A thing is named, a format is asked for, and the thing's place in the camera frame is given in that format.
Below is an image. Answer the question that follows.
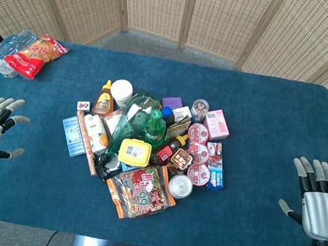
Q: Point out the woven bamboo folding screen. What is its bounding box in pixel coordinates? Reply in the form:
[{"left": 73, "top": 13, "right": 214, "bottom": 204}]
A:
[{"left": 0, "top": 0, "right": 328, "bottom": 210}]

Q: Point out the white orange juice carton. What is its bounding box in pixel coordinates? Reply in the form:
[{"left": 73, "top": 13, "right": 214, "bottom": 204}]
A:
[{"left": 78, "top": 112, "right": 113, "bottom": 157}]

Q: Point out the white mahjong tile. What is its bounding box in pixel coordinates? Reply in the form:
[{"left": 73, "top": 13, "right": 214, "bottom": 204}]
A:
[{"left": 76, "top": 99, "right": 92, "bottom": 112}]

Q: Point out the yellow plastic box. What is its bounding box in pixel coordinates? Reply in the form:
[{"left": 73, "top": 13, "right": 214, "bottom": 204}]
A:
[{"left": 116, "top": 136, "right": 154, "bottom": 169}]

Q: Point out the black round object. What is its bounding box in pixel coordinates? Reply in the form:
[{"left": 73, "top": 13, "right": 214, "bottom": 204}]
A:
[{"left": 92, "top": 150, "right": 123, "bottom": 185}]

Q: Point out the red white round cup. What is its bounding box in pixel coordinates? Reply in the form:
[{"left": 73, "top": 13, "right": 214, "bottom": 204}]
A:
[
  {"left": 186, "top": 121, "right": 212, "bottom": 146},
  {"left": 185, "top": 140, "right": 212, "bottom": 165},
  {"left": 185, "top": 161, "right": 212, "bottom": 188}
]

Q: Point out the white lidded jar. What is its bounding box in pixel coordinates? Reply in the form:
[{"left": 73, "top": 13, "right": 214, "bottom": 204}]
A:
[{"left": 107, "top": 77, "right": 136, "bottom": 111}]

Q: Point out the green transparent plastic bag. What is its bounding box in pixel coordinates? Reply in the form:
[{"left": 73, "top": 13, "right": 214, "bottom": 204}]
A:
[{"left": 97, "top": 84, "right": 166, "bottom": 172}]

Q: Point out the blue red snack bar pack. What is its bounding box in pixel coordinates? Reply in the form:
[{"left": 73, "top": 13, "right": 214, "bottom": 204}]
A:
[{"left": 199, "top": 140, "right": 231, "bottom": 192}]

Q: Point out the honey squeeze bottle orange cap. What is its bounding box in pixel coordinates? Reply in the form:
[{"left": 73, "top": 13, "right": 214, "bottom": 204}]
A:
[{"left": 91, "top": 78, "right": 120, "bottom": 119}]

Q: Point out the red snack bag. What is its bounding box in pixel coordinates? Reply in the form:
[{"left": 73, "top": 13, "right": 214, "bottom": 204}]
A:
[{"left": 1, "top": 28, "right": 72, "bottom": 85}]

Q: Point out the pink box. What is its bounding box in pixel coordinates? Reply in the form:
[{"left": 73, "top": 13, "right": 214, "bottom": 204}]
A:
[{"left": 200, "top": 106, "right": 234, "bottom": 142}]

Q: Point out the purple box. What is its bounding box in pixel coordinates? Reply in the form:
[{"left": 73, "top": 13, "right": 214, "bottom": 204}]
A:
[{"left": 160, "top": 94, "right": 186, "bottom": 113}]

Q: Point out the clear plastic water bottle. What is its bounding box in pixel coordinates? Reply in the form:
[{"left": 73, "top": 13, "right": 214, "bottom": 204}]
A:
[{"left": 0, "top": 25, "right": 39, "bottom": 82}]

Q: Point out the clear cup of nuts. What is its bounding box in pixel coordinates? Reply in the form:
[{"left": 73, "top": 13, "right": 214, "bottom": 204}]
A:
[{"left": 188, "top": 97, "right": 211, "bottom": 125}]

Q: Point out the orange mixed nuts bag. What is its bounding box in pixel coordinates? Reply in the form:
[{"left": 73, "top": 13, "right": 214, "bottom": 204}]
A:
[{"left": 100, "top": 156, "right": 182, "bottom": 228}]

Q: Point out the blue felt table mat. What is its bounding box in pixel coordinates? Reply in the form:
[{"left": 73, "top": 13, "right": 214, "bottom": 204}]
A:
[{"left": 0, "top": 30, "right": 328, "bottom": 246}]

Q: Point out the blue cap dark bottle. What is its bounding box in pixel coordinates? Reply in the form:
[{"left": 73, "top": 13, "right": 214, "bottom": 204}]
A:
[{"left": 159, "top": 105, "right": 178, "bottom": 128}]

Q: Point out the white and yellow paper box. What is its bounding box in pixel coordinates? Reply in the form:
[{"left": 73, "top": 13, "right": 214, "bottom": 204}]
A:
[{"left": 165, "top": 103, "right": 195, "bottom": 142}]

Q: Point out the green soda bottle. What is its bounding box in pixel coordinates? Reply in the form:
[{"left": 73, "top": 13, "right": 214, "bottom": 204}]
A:
[{"left": 141, "top": 107, "right": 170, "bottom": 152}]

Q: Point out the long brown sausage stick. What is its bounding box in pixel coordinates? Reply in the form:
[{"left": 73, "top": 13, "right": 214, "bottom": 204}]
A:
[{"left": 67, "top": 109, "right": 107, "bottom": 177}]

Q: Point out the light blue tissue pack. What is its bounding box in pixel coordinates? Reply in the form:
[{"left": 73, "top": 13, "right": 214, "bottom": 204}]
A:
[{"left": 57, "top": 114, "right": 90, "bottom": 160}]

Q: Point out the white orange small carton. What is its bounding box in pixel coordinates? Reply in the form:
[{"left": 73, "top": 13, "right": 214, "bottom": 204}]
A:
[{"left": 101, "top": 107, "right": 125, "bottom": 138}]

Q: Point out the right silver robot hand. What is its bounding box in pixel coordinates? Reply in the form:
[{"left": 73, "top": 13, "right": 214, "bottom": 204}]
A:
[{"left": 273, "top": 154, "right": 328, "bottom": 242}]

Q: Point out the brown pudding cup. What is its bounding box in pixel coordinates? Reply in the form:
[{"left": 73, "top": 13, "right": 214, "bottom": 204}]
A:
[{"left": 167, "top": 146, "right": 195, "bottom": 174}]

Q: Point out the small red box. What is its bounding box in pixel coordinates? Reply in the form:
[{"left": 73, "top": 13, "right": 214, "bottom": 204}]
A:
[{"left": 154, "top": 144, "right": 174, "bottom": 164}]

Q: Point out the silver tin can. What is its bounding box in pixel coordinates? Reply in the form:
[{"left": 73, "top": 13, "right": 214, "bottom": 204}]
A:
[{"left": 166, "top": 171, "right": 195, "bottom": 202}]

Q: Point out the brown bottle yellow cap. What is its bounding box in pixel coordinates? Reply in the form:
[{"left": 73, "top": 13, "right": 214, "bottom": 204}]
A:
[{"left": 162, "top": 130, "right": 190, "bottom": 157}]

